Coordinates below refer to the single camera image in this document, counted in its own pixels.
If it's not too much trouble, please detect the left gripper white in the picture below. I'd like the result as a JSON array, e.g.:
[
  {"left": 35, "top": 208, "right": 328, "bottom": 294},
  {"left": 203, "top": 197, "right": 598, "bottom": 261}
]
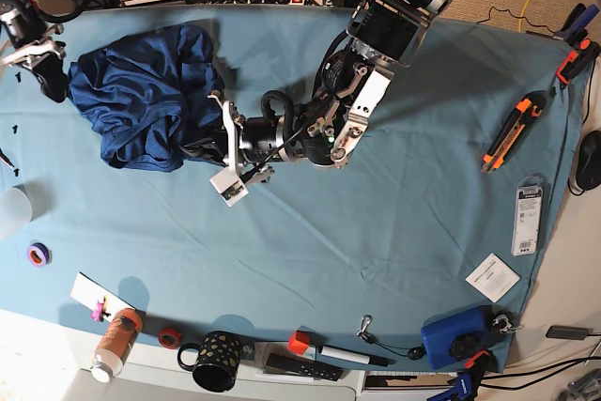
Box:
[{"left": 179, "top": 90, "right": 274, "bottom": 207}]

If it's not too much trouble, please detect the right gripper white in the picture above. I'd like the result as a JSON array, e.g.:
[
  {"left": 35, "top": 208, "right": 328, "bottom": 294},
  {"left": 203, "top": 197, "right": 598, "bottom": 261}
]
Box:
[{"left": 1, "top": 24, "right": 68, "bottom": 103}]

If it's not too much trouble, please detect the dark blue t-shirt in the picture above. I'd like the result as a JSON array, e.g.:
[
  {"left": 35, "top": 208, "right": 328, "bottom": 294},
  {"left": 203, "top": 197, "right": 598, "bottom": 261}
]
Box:
[{"left": 68, "top": 23, "right": 224, "bottom": 173}]

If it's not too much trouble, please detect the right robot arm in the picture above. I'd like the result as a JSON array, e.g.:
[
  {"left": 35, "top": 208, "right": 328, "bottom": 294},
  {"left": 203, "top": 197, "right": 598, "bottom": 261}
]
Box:
[{"left": 1, "top": 0, "right": 68, "bottom": 103}]

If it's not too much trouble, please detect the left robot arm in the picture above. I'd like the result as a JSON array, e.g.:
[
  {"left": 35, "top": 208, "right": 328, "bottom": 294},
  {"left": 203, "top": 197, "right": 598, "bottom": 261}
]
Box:
[{"left": 182, "top": 0, "right": 453, "bottom": 206}]

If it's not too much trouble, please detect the translucent plastic cup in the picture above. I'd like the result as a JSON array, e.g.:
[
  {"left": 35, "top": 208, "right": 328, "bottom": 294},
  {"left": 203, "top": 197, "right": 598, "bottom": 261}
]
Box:
[{"left": 0, "top": 187, "right": 33, "bottom": 241}]

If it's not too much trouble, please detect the purple tape roll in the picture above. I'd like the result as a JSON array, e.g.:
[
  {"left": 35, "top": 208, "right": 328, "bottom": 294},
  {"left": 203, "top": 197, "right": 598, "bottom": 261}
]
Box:
[{"left": 26, "top": 242, "right": 51, "bottom": 268}]

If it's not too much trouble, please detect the white paper card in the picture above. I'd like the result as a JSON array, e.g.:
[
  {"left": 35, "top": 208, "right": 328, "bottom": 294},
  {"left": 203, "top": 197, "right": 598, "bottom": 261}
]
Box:
[{"left": 69, "top": 272, "right": 122, "bottom": 315}]

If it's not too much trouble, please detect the red tape roll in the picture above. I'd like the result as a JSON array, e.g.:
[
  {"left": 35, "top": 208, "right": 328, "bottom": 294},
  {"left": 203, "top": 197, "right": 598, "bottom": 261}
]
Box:
[{"left": 158, "top": 327, "right": 182, "bottom": 349}]

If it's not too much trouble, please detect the pink small clip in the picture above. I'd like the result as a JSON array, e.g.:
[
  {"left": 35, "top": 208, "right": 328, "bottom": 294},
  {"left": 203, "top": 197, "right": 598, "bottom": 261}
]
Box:
[{"left": 90, "top": 297, "right": 111, "bottom": 322}]

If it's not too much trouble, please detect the black mug gold pattern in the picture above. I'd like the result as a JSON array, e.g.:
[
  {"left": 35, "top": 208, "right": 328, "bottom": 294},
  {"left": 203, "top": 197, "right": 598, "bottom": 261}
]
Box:
[{"left": 177, "top": 331, "right": 243, "bottom": 393}]

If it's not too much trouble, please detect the orange plastic bottle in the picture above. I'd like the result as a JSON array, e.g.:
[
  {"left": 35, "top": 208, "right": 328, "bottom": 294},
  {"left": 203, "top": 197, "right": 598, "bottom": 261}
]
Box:
[{"left": 90, "top": 308, "right": 143, "bottom": 383}]

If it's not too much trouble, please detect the red orange cube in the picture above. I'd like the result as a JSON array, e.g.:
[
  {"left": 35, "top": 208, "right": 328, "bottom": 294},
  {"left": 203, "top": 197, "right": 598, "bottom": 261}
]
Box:
[{"left": 287, "top": 331, "right": 311, "bottom": 355}]

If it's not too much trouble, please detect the black remote control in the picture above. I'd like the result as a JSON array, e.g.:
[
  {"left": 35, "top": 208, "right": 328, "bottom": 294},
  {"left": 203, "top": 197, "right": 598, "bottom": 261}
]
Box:
[{"left": 265, "top": 354, "right": 344, "bottom": 381}]

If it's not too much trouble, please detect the white black marker pen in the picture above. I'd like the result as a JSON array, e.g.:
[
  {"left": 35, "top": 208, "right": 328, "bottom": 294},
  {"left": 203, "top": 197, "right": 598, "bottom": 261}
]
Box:
[{"left": 316, "top": 346, "right": 393, "bottom": 367}]

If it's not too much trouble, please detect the blue plastic case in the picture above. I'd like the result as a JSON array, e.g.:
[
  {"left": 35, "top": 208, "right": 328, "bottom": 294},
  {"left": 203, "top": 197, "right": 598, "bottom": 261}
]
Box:
[{"left": 421, "top": 305, "right": 492, "bottom": 370}]

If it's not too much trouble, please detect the white square paper leaflet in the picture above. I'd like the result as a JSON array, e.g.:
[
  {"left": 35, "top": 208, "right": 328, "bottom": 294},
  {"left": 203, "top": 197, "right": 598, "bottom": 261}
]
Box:
[{"left": 465, "top": 254, "right": 520, "bottom": 302}]

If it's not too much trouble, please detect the orange black utility knife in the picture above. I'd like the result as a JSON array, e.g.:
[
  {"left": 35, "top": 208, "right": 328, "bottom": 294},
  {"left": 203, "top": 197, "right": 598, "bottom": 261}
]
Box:
[{"left": 481, "top": 90, "right": 548, "bottom": 174}]

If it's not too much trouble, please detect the packaged bit set blister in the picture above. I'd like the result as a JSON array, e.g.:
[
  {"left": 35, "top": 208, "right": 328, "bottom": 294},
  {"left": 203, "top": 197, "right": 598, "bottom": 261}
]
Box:
[{"left": 511, "top": 174, "right": 545, "bottom": 256}]

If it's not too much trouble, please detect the blue orange clamp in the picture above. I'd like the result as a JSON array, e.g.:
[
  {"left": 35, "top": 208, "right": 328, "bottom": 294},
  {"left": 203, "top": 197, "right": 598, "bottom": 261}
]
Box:
[{"left": 428, "top": 349, "right": 497, "bottom": 401}]

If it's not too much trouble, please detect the black computer mouse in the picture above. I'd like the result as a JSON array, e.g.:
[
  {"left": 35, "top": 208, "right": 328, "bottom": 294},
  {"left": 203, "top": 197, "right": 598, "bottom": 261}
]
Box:
[{"left": 575, "top": 130, "right": 601, "bottom": 192}]

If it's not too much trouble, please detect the black power adapter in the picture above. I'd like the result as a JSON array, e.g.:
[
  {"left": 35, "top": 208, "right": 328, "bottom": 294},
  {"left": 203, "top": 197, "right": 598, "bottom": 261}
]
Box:
[{"left": 546, "top": 325, "right": 591, "bottom": 341}]

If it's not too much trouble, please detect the carabiner with black lanyard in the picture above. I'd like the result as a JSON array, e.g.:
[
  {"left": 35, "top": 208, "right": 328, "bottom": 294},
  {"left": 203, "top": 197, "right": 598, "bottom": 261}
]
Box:
[{"left": 356, "top": 315, "right": 426, "bottom": 361}]

